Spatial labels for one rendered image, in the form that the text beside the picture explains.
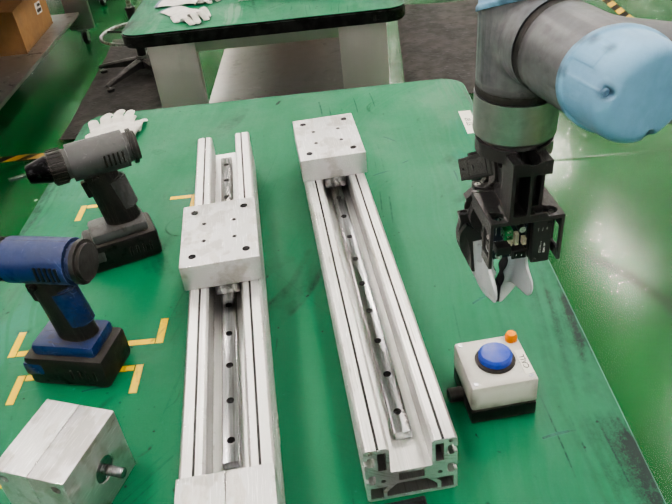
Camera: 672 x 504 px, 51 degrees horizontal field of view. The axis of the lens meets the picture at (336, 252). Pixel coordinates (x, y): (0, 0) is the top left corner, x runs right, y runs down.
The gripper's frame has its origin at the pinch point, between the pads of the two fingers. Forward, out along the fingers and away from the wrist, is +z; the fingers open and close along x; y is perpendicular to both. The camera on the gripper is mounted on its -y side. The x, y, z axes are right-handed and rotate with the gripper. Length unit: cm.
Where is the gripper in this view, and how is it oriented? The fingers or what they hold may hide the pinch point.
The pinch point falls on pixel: (495, 287)
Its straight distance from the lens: 79.8
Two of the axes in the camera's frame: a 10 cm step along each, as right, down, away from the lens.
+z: 0.8, 8.0, 5.9
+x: 9.9, -1.5, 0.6
